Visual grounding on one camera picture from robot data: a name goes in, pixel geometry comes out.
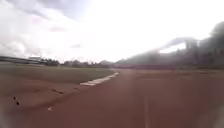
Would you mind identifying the row of trees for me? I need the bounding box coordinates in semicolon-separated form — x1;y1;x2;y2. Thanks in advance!
41;58;114;69

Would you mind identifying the low building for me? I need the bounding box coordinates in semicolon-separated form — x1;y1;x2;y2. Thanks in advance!
0;55;46;66

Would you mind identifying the pale kerb strip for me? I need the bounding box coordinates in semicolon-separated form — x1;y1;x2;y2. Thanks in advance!
79;71;120;87

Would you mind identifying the grandstand building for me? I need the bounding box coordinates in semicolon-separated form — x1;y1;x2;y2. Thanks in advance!
113;36;224;71

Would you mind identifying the red running track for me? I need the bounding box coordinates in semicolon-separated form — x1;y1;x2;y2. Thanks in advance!
0;68;224;128

